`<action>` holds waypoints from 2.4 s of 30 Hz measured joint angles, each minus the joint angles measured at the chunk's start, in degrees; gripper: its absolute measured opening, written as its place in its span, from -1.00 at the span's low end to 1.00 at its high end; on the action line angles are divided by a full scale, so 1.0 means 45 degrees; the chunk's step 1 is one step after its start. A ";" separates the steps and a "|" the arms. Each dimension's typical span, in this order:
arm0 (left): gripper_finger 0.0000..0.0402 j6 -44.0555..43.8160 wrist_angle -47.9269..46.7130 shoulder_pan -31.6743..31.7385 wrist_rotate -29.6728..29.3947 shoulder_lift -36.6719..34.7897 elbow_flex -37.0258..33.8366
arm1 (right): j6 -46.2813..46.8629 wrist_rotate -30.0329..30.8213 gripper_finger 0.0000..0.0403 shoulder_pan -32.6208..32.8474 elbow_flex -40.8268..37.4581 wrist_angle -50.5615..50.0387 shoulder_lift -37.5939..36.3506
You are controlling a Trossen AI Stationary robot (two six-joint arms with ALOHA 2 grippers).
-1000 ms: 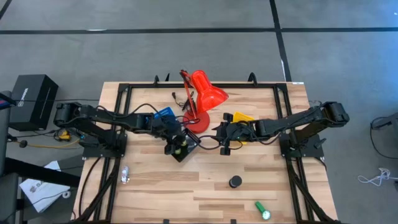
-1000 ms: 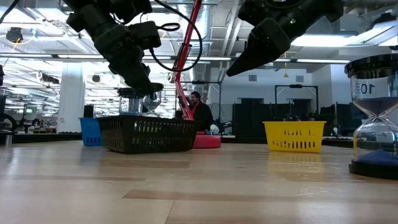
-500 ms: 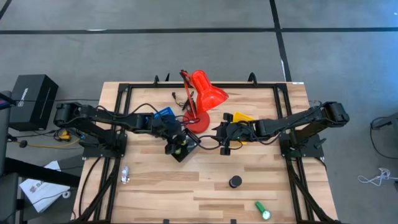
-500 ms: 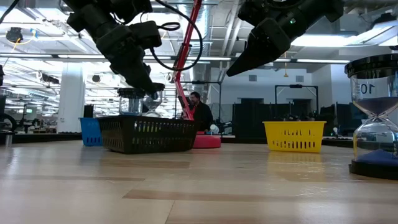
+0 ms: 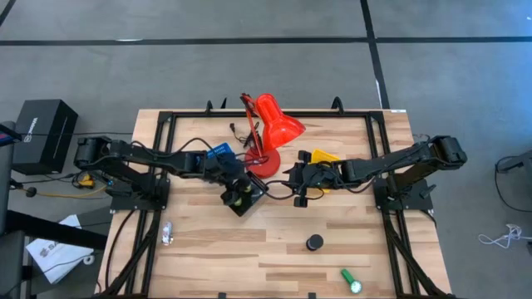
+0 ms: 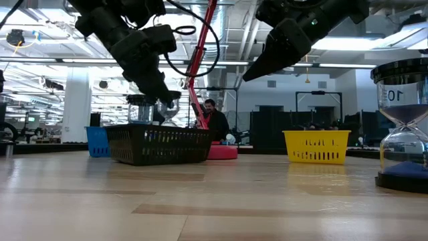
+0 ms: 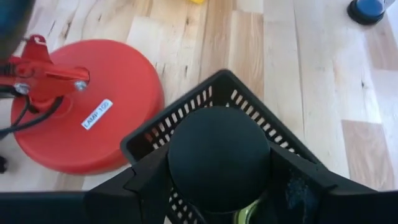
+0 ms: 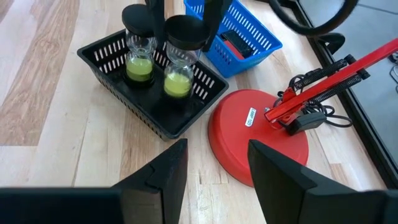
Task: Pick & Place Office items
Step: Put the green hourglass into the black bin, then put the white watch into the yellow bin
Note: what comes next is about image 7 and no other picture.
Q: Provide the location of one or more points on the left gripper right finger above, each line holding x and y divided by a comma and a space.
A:
342, 205

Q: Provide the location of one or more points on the hourglass with black caps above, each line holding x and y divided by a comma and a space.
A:
217, 158

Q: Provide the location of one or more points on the glass jar black lid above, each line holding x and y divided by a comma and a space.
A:
245, 214

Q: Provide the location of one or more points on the yellow plastic basket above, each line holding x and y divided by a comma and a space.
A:
197, 1

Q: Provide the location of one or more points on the red desk lamp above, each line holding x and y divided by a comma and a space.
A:
109, 140

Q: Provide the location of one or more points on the black cylinder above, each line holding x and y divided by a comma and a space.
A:
367, 11

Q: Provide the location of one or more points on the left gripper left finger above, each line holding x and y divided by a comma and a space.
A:
124, 202

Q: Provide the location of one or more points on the black plastic basket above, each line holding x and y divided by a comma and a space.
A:
217, 90

